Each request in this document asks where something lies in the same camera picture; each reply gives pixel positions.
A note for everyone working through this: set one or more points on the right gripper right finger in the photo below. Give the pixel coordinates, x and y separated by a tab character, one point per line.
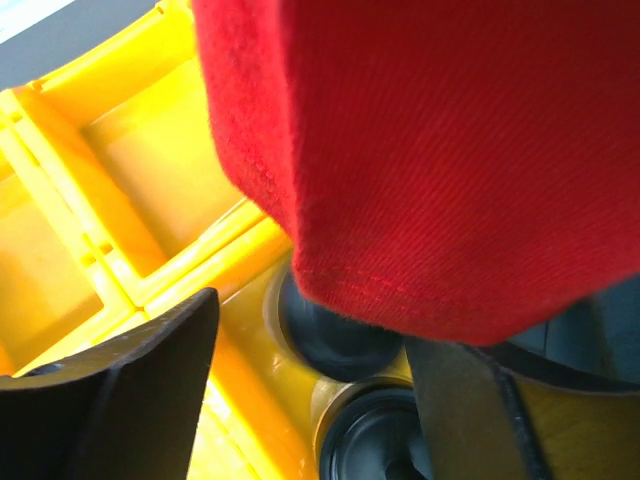
472	415

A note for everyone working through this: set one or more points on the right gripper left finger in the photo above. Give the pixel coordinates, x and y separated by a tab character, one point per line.
127	408

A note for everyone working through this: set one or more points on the black lid spice shaker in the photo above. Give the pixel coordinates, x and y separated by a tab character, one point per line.
322	340
368	430

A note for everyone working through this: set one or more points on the yellow plastic bin organizer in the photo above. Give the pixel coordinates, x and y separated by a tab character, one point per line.
115	208

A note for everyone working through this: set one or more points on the red shirt on hanger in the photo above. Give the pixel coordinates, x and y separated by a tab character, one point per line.
453	170

